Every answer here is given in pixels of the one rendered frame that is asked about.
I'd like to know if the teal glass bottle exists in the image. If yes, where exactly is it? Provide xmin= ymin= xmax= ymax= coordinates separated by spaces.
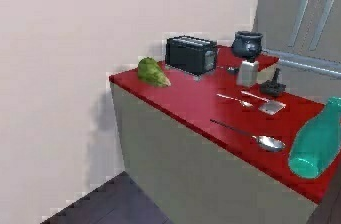
xmin=287 ymin=96 xmax=341 ymax=180

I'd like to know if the green lettuce head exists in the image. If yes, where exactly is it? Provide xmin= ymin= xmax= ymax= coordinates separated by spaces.
xmin=136 ymin=56 xmax=172 ymax=89

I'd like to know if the red-topped grey counter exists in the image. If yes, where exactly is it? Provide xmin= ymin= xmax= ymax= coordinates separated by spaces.
xmin=108 ymin=45 xmax=341 ymax=224

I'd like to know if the grey fridge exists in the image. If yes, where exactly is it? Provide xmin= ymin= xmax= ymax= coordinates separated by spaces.
xmin=253 ymin=0 xmax=341 ymax=105

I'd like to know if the silver spatula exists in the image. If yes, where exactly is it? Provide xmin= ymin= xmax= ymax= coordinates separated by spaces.
xmin=240 ymin=90 xmax=287 ymax=116

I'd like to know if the long dark-handled silver ladle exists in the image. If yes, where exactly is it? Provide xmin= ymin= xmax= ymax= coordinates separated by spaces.
xmin=209 ymin=118 xmax=286 ymax=153

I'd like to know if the silver fridge handle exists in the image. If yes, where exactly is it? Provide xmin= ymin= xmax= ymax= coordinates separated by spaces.
xmin=308 ymin=0 xmax=335 ymax=52
xmin=263 ymin=48 xmax=341 ymax=82
xmin=287 ymin=0 xmax=310 ymax=48

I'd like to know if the small silver spoon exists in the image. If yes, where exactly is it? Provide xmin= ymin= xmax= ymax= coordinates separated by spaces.
xmin=216 ymin=93 xmax=254 ymax=109

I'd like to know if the grey salt shaker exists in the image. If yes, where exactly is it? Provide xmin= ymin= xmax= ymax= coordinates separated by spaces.
xmin=236 ymin=60 xmax=260 ymax=89

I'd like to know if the dark blue round pot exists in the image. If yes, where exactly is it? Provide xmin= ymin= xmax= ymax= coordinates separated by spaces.
xmin=231 ymin=30 xmax=264 ymax=63

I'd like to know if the black toaster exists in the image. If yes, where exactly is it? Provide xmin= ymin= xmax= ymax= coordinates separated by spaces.
xmin=164 ymin=35 xmax=219 ymax=76

